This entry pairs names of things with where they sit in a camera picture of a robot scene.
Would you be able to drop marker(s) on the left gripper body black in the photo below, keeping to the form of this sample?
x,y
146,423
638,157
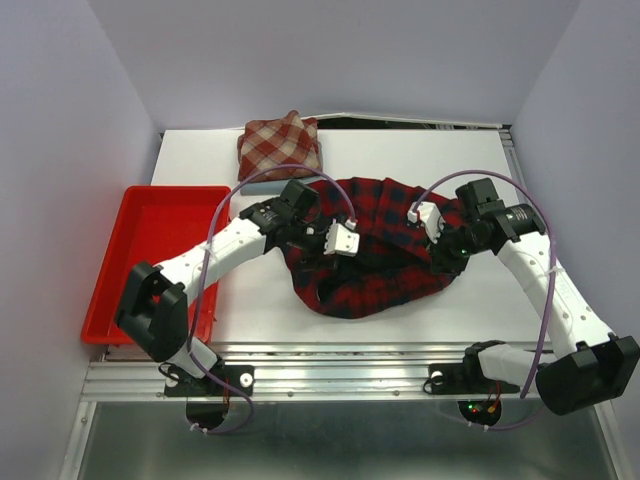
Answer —
x,y
311,243

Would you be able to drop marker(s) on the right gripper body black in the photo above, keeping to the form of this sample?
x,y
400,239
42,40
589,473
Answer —
x,y
455,246

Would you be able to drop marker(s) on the red navy plaid skirt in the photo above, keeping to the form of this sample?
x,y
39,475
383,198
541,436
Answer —
x,y
392,266

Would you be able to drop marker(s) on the light blue denim skirt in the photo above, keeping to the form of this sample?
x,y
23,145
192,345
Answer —
x,y
268,188

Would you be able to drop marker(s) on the red cream plaid skirt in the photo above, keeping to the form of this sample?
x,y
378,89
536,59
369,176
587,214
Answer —
x,y
279,149

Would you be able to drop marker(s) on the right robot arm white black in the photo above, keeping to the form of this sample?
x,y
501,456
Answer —
x,y
578,361

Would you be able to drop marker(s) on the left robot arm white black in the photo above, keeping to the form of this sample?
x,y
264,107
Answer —
x,y
160,304

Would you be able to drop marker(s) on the red plastic bin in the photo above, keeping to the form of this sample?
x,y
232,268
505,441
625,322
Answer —
x,y
154,223

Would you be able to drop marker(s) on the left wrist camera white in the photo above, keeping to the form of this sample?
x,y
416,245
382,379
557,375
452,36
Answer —
x,y
340,240

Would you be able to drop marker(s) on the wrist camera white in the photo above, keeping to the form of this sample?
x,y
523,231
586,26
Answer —
x,y
428,216
340,240

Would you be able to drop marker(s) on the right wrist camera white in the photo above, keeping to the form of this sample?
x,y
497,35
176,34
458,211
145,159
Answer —
x,y
428,216

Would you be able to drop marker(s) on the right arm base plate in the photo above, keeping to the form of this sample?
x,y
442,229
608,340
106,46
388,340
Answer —
x,y
455,379

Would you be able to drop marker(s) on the aluminium frame rail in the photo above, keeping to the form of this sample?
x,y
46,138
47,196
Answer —
x,y
330,411

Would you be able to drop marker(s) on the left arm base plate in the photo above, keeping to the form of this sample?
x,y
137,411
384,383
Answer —
x,y
179,384

